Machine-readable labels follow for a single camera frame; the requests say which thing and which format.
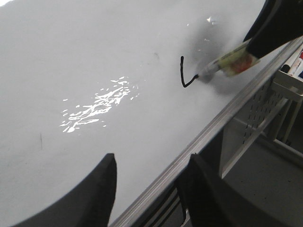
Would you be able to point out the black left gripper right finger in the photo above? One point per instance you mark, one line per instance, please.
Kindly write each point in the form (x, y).
(211, 202)

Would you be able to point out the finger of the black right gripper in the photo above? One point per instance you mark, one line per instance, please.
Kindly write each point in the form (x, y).
(279, 22)

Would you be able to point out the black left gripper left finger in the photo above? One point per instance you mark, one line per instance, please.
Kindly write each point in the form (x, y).
(89, 204)

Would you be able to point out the white black-tipped whiteboard marker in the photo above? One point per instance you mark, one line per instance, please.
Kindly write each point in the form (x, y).
(232, 63)

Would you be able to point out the black capped marker in tray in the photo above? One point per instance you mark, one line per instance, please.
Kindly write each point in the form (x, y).
(285, 68)

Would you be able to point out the red blue marker in tray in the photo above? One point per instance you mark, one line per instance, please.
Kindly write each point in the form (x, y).
(297, 61)

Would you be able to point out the white marker holder tray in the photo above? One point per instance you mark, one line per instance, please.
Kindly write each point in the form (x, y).
(288, 86)

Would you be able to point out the white perforated metal stand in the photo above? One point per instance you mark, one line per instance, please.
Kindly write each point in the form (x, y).
(263, 113)

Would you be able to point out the white whiteboard with aluminium frame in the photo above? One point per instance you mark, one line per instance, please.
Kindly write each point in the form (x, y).
(83, 78)

